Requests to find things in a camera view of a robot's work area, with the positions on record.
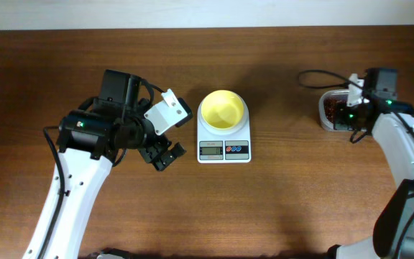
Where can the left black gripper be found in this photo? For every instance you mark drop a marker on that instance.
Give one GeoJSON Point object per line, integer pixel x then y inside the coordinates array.
{"type": "Point", "coordinates": [160, 155]}

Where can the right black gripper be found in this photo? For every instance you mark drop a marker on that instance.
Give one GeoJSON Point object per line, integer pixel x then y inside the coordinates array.
{"type": "Point", "coordinates": [353, 120]}

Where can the red beans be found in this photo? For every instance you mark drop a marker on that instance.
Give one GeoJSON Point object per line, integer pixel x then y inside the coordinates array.
{"type": "Point", "coordinates": [335, 109]}

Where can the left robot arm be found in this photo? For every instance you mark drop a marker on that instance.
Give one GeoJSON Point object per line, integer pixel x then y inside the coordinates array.
{"type": "Point", "coordinates": [93, 139]}

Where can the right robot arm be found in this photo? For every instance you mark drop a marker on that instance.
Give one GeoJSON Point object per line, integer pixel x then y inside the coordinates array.
{"type": "Point", "coordinates": [393, 233]}

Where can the white digital kitchen scale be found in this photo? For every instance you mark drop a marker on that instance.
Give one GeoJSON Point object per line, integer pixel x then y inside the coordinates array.
{"type": "Point", "coordinates": [224, 145]}

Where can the yellow plastic bowl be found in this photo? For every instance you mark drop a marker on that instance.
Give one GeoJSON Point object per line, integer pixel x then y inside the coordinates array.
{"type": "Point", "coordinates": [222, 109]}

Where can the clear plastic container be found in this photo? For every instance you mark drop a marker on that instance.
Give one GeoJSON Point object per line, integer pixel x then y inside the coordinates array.
{"type": "Point", "coordinates": [326, 125]}

